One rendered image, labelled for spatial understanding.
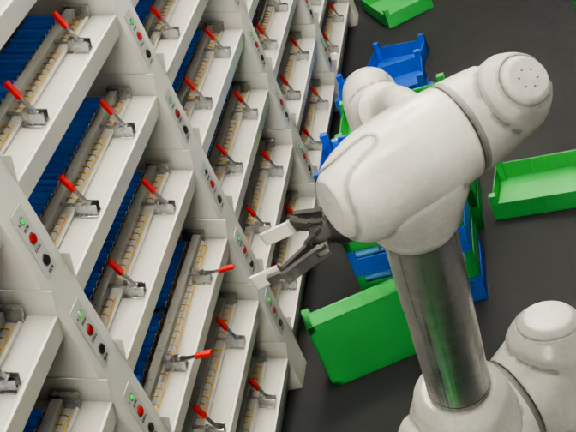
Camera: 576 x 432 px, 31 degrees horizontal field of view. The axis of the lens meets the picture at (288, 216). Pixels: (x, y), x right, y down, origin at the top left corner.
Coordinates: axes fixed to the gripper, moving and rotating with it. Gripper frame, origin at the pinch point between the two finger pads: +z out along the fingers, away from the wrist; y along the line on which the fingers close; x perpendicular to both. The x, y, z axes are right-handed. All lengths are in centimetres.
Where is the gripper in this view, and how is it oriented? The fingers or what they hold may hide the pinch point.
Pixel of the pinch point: (262, 259)
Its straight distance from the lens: 203.5
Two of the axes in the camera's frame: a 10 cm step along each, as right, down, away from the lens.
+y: 1.2, -5.8, 8.0
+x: -5.4, -7.2, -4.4
